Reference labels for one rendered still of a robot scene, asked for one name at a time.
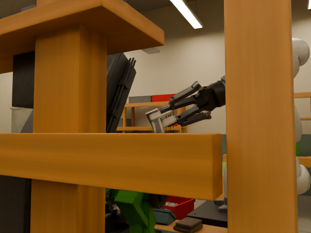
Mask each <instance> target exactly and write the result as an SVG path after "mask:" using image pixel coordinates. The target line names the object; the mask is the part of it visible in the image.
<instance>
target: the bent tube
mask: <svg viewBox="0 0 311 233"><path fill-rule="evenodd" d="M157 111H158V109H157V108H156V109H154V110H152V111H149V112H147V113H145V114H146V116H147V118H148V120H149V122H150V124H151V126H152V129H153V132H154V133H165V132H164V129H163V126H162V123H161V121H162V120H163V119H162V118H159V119H157V120H155V121H152V122H151V120H150V117H149V115H150V114H152V113H155V112H157Z"/></svg>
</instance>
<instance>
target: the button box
mask: <svg viewBox="0 0 311 233"><path fill-rule="evenodd" d="M153 215H154V216H155V217H156V219H157V221H156V223H157V224H162V225H170V224H171V223H173V222H174V221H175V220H176V216H175V215H174V214H173V212H172V211H171V210H168V209H156V208H153Z"/></svg>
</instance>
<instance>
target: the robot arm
mask: <svg viewBox="0 0 311 233"><path fill-rule="evenodd" d="M292 53H293V79H294V78H295V77H296V75H297V74H298V72H299V66H302V65H304V64H306V63H307V61H308V59H309V56H310V48H309V45H308V43H307V42H305V41H303V40H300V39H297V38H292ZM196 91H198V93H197V94H194V93H195V92H196ZM192 94H194V95H192ZM190 95H192V96H190ZM188 96H190V97H188ZM186 97H188V98H186ZM191 104H194V106H193V107H192V108H190V109H188V110H186V111H185V112H183V113H181V114H179V115H178V116H176V117H175V116H174V115H173V116H170V117H168V118H166V119H164V120H162V121H161V123H162V126H163V128H164V127H166V126H167V127H170V126H173V125H175V124H178V125H180V126H181V127H184V126H187V125H190V124H193V123H196V122H199V121H202V120H206V119H211V111H213V110H214V109H215V108H217V107H222V106H224V105H226V101H225V75H224V76H222V77H221V80H218V81H216V82H214V83H211V84H210V85H209V86H201V85H200V84H199V82H198V81H196V82H194V83H193V84H192V85H191V86H190V87H188V88H186V89H185V90H183V91H181V92H179V93H177V94H175V95H173V96H172V97H170V98H169V104H168V105H166V106H164V107H162V108H160V109H159V111H157V112H155V113H153V114H150V115H149V117H150V120H151V122H152V121H155V120H157V119H159V118H162V117H164V116H167V115H169V114H171V113H173V111H172V110H176V109H178V108H182V107H185V106H188V105H191ZM202 111H204V112H202ZM294 112H295V141H296V145H297V144H298V142H299V141H300V140H301V137H302V125H301V121H300V118H299V114H298V111H297V108H296V106H295V105H294ZM296 170H297V195H300V194H303V193H305V192H306V191H307V190H308V189H309V188H310V185H311V177H310V174H309V172H308V170H307V169H306V168H305V167H304V166H303V165H300V163H299V159H298V157H296ZM223 185H224V199H215V200H214V204H215V205H218V206H220V207H219V208H218V210H219V211H222V212H227V164H226V166H225V169H224V178H223Z"/></svg>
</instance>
